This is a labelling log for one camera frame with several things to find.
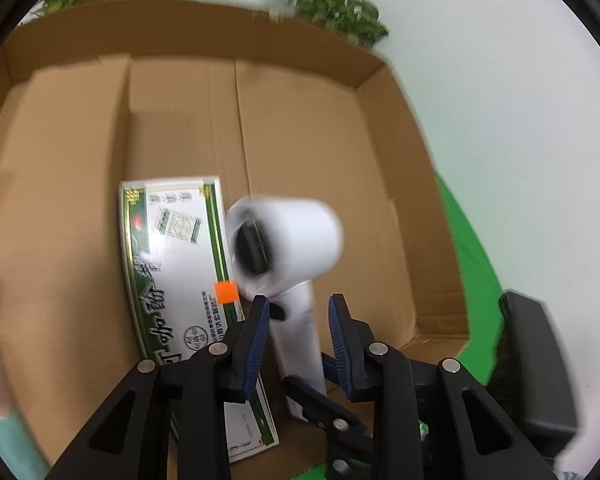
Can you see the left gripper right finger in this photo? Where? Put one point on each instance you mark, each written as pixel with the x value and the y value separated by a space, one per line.
pixel 350 340

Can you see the white hair dryer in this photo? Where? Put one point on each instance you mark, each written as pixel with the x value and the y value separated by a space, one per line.
pixel 279 246

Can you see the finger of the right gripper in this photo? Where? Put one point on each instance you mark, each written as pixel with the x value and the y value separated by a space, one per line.
pixel 348 440

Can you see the large open cardboard tray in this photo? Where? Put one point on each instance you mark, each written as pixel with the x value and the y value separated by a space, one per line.
pixel 141 89

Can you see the green white medicine box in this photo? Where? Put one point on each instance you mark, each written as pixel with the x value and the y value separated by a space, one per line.
pixel 177 268

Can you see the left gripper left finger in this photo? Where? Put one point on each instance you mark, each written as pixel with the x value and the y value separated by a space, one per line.
pixel 247 342

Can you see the right potted green plant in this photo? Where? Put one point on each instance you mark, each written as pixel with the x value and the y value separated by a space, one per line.
pixel 356 20

